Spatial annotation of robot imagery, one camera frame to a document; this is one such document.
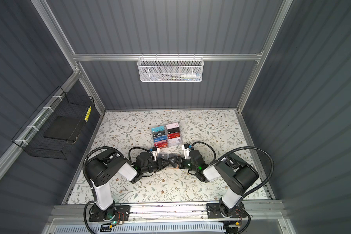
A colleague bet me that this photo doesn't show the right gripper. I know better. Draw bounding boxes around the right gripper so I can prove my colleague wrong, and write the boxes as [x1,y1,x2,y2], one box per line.
[169,156,199,174]

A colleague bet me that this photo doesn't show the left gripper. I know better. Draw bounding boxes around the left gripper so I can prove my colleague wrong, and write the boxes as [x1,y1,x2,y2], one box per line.
[141,158,171,175]

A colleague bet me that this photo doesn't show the pink leather card wallet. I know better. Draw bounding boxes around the pink leather card wallet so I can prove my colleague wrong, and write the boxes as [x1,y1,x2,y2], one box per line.
[158,154,185,169]

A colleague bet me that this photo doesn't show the clear acrylic card holder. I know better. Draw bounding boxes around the clear acrylic card holder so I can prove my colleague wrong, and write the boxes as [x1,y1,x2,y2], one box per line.
[151,124,182,148]

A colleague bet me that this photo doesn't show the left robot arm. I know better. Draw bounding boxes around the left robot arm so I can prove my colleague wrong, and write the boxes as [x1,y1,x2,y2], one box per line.
[82,148,172,211]

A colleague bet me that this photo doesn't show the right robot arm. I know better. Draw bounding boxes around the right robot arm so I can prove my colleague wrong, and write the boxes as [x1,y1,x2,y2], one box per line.
[168,148,259,213]

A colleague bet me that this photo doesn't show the white VIP card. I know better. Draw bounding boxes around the white VIP card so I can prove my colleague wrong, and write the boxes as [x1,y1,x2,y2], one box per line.
[168,137,182,147]

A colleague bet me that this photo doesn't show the blue VIP card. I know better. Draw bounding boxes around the blue VIP card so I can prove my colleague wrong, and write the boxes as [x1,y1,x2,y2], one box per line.
[154,135,167,142]

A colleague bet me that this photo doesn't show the red VIP card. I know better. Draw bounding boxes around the red VIP card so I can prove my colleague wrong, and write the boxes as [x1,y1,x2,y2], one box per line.
[168,132,180,139]

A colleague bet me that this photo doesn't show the black VIP card left column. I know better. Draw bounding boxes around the black VIP card left column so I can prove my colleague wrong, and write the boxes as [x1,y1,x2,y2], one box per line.
[152,131,166,137]

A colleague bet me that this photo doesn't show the black card right column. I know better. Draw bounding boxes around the black card right column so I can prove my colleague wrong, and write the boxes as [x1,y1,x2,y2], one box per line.
[167,127,180,134]

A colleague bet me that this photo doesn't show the pink VIP card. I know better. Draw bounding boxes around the pink VIP card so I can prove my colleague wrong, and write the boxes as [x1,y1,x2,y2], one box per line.
[166,122,179,130]

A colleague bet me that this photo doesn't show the pens in white basket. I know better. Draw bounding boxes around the pens in white basket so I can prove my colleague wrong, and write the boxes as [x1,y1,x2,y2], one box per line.
[161,73,202,81]

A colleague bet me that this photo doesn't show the yellow marker pen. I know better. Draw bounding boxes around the yellow marker pen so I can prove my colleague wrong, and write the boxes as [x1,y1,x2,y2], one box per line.
[84,106,92,122]

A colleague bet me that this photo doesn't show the black pad in basket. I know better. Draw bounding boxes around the black pad in basket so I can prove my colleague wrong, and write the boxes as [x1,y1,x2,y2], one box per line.
[43,116,79,141]

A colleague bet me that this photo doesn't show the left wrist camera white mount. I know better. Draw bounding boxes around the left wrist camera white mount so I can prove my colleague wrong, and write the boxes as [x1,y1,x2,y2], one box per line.
[149,147,160,161]

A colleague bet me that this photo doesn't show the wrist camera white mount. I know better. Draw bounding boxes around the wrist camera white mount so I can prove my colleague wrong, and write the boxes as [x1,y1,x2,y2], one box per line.
[149,147,160,161]
[181,143,193,160]

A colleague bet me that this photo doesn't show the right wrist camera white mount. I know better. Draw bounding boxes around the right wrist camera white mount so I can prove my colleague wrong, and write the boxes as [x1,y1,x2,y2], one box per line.
[181,143,193,160]

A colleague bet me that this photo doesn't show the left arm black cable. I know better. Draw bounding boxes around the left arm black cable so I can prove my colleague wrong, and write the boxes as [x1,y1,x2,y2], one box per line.
[82,146,150,234]

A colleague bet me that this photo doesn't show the white wire mesh basket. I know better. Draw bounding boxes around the white wire mesh basket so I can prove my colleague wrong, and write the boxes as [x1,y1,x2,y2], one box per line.
[137,58,204,82]

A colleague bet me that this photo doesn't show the black wire basket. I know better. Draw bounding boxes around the black wire basket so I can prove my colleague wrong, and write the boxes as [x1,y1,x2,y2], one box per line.
[12,89,95,160]

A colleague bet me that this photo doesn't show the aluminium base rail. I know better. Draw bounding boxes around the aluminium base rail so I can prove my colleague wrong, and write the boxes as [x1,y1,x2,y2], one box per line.
[46,200,288,225]

